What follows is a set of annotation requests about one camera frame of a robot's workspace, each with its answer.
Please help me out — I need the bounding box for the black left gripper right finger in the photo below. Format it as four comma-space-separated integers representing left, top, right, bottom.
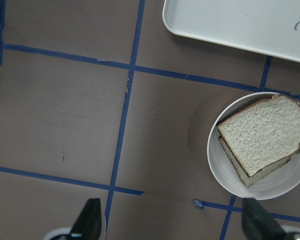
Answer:
241, 198, 286, 240

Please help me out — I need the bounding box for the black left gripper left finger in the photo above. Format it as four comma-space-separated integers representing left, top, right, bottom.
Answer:
70, 198, 102, 240

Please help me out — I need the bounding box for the white round plate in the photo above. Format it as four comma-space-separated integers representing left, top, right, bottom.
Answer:
207, 92, 300, 200

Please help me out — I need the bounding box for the bread slice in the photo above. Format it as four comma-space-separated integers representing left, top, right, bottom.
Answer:
216, 94, 300, 177
218, 136, 292, 187

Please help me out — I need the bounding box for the white bear tray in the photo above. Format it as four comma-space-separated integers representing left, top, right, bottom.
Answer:
162, 0, 300, 63

